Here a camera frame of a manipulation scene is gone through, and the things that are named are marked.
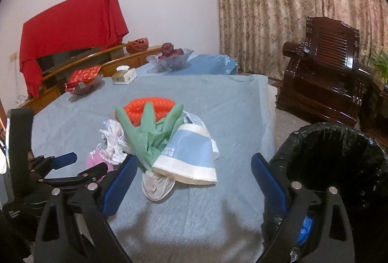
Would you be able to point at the dark wooden armchair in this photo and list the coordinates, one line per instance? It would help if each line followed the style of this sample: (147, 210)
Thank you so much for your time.
(318, 84)

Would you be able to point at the blue plastic bag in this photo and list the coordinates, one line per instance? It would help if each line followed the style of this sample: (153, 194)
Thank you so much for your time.
(304, 229)

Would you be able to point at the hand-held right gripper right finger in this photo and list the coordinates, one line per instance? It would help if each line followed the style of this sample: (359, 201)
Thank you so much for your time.
(269, 182)

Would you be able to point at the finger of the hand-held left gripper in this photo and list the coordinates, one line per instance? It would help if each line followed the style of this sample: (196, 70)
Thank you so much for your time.
(64, 159)
(88, 173)

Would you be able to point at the green rubber glove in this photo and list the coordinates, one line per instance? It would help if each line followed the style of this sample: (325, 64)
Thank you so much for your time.
(148, 135)

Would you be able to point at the pink crumpled wrapper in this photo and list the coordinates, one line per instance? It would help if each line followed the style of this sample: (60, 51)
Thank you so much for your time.
(94, 161)

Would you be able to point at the red cloth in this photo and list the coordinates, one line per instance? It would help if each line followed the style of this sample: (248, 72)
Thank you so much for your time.
(69, 23)

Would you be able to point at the red apple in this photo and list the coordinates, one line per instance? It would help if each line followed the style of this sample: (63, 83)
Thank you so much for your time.
(178, 52)
(166, 47)

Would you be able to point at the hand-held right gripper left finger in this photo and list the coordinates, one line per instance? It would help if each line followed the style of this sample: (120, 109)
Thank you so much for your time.
(121, 182)

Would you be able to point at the orange mesh net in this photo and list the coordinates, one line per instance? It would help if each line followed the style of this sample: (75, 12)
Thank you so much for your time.
(136, 110)

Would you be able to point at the light blue cloth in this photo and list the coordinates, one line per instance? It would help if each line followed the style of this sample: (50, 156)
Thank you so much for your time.
(209, 66)

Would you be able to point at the dark wooden side table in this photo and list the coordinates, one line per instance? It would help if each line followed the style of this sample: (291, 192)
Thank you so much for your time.
(376, 108)

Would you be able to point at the red snack packet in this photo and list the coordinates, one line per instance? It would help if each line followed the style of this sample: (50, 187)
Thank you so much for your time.
(83, 75)

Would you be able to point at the glass fruit bowl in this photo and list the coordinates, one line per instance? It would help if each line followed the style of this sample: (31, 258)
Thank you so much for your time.
(172, 64)

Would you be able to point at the white tissue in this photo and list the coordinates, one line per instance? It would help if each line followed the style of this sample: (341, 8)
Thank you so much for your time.
(112, 132)

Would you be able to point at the blue and white paper cup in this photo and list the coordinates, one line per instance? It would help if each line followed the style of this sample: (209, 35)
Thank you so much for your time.
(188, 153)

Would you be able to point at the grey-blue tablecloth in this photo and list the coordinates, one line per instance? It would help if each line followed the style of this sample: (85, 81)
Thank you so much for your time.
(212, 117)

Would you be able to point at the black television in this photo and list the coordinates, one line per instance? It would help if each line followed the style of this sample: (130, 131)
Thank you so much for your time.
(60, 59)

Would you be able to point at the green potted plant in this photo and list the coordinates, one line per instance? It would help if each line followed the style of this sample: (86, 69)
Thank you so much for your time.
(380, 66)

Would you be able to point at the white tissue box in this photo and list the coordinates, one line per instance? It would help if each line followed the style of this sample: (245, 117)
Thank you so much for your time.
(124, 77)

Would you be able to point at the glass dish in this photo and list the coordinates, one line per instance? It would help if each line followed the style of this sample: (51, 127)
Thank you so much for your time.
(88, 90)

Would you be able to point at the trash bin with black bag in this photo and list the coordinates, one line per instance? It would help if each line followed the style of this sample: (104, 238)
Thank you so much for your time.
(333, 153)

